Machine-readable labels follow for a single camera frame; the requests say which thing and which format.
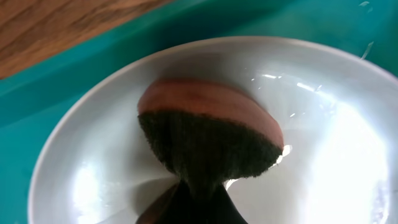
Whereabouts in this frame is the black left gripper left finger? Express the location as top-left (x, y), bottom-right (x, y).
top-left (136, 182), bottom-right (187, 224)

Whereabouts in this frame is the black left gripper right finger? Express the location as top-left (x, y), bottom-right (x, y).
top-left (201, 185), bottom-right (248, 224)

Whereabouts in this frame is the orange and green sponge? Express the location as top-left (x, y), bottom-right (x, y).
top-left (137, 78), bottom-right (284, 200)

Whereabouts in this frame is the light blue plate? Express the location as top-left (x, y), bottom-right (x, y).
top-left (28, 37), bottom-right (397, 223)

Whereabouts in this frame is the teal plastic serving tray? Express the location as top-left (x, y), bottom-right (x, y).
top-left (1, 0), bottom-right (397, 223)

